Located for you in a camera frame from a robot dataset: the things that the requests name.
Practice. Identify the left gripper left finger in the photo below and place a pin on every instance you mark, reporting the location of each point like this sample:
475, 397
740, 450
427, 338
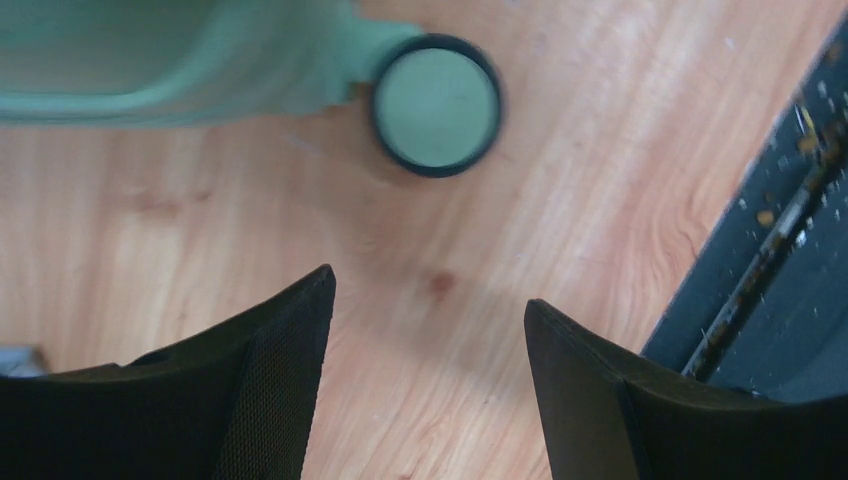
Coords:
235, 401

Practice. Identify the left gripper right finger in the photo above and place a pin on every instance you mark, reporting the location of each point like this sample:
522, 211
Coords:
608, 413

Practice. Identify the crumpled grey-green cloth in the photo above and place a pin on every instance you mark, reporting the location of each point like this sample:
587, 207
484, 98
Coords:
22, 361

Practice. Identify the green suitcase blue lining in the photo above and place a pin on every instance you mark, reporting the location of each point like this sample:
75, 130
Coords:
167, 63

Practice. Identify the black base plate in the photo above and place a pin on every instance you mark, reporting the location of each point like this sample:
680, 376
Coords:
763, 310

